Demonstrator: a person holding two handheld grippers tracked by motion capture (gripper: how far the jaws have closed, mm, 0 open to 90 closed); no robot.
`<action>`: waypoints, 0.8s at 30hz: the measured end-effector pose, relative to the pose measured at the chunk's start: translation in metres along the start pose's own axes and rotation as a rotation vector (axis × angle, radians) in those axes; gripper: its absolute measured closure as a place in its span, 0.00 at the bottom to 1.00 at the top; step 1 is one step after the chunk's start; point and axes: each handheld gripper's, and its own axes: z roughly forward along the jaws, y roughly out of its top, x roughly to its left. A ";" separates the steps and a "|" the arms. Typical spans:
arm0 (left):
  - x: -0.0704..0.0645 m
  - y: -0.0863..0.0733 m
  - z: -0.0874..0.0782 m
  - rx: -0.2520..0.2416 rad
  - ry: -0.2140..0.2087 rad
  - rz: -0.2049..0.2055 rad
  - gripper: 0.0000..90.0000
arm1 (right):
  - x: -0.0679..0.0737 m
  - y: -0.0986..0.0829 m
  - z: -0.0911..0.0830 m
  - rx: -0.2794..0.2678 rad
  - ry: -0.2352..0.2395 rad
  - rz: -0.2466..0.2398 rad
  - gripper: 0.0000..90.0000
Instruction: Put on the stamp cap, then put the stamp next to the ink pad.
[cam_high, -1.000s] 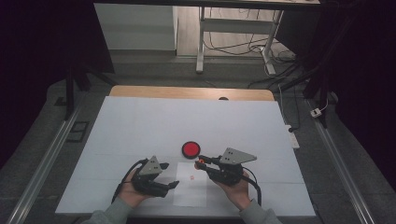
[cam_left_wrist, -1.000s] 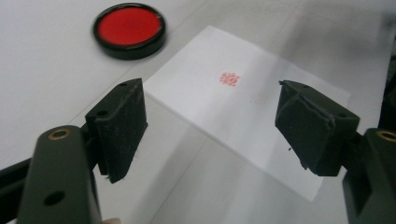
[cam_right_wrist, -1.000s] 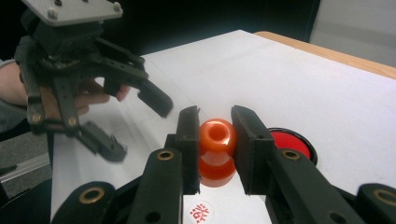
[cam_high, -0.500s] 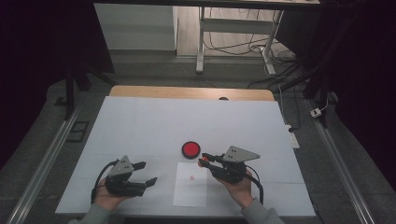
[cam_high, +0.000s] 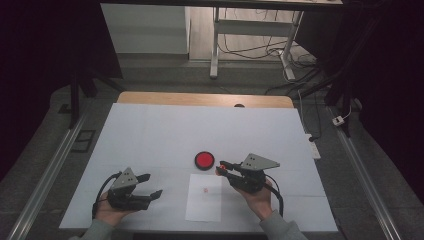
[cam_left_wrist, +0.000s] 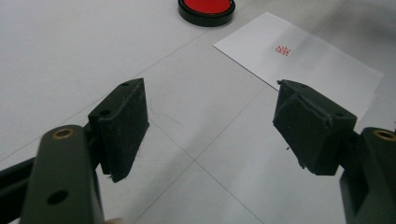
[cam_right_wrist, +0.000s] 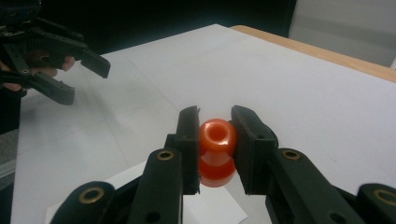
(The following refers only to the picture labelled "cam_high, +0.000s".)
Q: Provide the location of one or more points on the black curtain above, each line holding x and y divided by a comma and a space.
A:
396, 83
36, 66

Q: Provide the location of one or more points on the large white table cover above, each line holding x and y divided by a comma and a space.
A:
166, 133

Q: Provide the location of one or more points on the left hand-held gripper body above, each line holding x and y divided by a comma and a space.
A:
125, 198

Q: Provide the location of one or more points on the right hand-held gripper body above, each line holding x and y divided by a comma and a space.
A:
250, 180

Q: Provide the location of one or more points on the person's left hand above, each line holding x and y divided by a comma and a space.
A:
110, 213

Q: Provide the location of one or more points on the black stand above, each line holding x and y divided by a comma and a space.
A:
75, 100
343, 90

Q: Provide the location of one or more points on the white power strip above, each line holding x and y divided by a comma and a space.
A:
314, 148

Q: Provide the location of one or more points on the aluminium floor rail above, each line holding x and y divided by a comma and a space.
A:
363, 176
43, 181

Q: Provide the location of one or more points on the small white paper sheet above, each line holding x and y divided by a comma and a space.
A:
203, 206

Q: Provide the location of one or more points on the white cabinet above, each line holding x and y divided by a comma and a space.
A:
146, 30

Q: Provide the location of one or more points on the person's right hand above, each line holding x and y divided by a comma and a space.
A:
258, 201

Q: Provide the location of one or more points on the white plug adapter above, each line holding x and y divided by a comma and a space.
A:
338, 121

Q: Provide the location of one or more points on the dark table grommet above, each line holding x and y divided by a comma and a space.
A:
239, 105

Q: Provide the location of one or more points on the round red ink pad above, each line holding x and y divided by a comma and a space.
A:
204, 160

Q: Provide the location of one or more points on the white-legged desk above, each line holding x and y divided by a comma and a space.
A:
246, 28

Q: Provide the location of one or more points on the black floor socket frame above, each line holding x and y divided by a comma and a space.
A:
83, 141

